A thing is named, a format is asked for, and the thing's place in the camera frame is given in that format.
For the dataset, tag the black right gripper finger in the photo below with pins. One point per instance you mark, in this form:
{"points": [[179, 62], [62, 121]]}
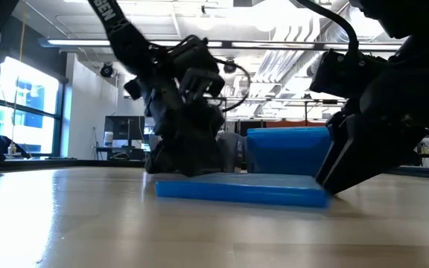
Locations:
{"points": [[333, 149], [371, 149]]}

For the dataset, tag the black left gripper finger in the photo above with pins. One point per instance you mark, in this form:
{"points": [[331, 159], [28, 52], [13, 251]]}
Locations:
{"points": [[203, 158], [168, 160]]}

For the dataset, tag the blue jewel case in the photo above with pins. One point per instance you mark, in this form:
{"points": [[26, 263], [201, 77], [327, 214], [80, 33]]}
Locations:
{"points": [[237, 190], [289, 152]]}

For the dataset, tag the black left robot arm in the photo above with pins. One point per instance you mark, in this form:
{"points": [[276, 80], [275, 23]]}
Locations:
{"points": [[121, 30]]}

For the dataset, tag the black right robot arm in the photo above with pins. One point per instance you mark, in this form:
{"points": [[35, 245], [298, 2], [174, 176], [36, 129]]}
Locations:
{"points": [[404, 18]]}

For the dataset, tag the translucent gray plastic bin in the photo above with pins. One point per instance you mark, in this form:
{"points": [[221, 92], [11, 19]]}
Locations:
{"points": [[231, 149], [250, 167]]}

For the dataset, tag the dark office desk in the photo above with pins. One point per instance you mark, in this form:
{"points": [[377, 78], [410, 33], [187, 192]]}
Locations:
{"points": [[125, 153]]}

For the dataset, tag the dark computer monitor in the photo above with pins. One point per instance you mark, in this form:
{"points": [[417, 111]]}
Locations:
{"points": [[125, 128]]}

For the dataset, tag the white container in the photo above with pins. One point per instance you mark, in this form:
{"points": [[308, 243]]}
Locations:
{"points": [[108, 139]]}

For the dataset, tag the round black ceiling fixture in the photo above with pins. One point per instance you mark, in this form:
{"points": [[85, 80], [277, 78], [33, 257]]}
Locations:
{"points": [[229, 66], [106, 69]]}

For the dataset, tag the long ceiling light strip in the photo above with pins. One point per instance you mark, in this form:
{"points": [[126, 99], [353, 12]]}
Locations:
{"points": [[80, 42]]}

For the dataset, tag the large window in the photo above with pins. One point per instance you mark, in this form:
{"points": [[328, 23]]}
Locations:
{"points": [[28, 85]]}

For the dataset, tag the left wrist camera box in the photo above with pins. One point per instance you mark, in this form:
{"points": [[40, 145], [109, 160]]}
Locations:
{"points": [[199, 82]]}

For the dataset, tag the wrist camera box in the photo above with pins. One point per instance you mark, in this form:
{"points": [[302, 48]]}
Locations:
{"points": [[341, 74], [199, 82]]}

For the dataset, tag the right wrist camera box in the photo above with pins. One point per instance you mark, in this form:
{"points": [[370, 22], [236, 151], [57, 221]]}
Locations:
{"points": [[341, 74]]}

